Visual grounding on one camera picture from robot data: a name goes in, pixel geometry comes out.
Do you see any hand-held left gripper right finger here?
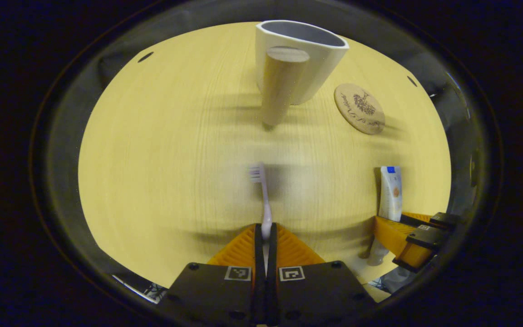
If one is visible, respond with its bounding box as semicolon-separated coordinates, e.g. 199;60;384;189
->
266;222;376;326

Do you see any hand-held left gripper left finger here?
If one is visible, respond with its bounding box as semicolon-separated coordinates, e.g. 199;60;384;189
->
158;223;266;326

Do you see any white toothpaste tube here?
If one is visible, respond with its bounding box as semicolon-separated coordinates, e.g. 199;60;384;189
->
366;166;403;266

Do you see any pale pink toothbrush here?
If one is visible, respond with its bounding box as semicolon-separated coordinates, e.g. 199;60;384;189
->
249;163;273;273

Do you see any round wooden coaster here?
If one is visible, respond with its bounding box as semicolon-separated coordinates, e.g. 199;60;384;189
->
334;83;385;135

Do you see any white cup with wooden handle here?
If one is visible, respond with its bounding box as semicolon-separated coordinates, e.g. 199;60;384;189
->
256;20;350;128

